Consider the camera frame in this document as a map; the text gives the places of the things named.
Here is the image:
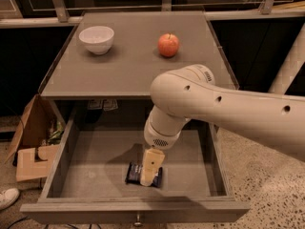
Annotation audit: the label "white sneaker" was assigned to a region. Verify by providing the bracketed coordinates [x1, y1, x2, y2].
[0, 188, 20, 211]

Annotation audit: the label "red apple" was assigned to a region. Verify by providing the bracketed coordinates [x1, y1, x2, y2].
[157, 33, 179, 57]

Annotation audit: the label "metal railing frame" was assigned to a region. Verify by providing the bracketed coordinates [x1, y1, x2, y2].
[0, 0, 305, 29]

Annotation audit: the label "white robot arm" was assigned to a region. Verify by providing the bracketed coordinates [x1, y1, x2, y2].
[140, 32, 305, 186]

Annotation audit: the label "grey open top drawer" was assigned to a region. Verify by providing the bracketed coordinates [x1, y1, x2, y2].
[19, 113, 251, 225]

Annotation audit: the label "grey cabinet with counter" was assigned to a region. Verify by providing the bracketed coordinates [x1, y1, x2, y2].
[39, 12, 238, 102]

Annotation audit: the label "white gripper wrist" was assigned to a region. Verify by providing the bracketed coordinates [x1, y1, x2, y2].
[140, 106, 190, 186]

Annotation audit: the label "metal drawer knob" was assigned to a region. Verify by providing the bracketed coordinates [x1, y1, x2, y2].
[133, 213, 143, 227]

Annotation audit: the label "green packets in box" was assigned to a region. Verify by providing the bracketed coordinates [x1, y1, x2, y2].
[41, 120, 64, 146]

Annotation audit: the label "white ceramic bowl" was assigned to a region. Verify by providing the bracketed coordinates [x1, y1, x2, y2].
[79, 26, 114, 55]

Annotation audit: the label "brown cardboard box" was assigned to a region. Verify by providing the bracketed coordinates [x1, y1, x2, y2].
[6, 94, 60, 182]

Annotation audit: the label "black floor cable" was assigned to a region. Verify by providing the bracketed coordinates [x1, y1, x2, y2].
[6, 216, 32, 229]

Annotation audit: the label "dark blue rxbar wrapper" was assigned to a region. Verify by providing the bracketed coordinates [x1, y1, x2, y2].
[125, 162, 163, 188]

